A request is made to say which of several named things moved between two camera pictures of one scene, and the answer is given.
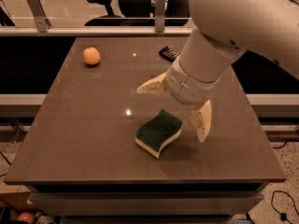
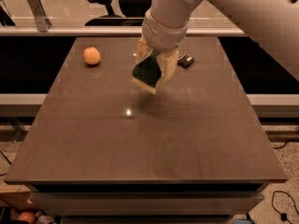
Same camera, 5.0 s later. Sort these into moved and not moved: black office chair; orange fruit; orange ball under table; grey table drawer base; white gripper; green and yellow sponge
Moved: green and yellow sponge; white gripper
Not moved: orange fruit; black office chair; grey table drawer base; orange ball under table
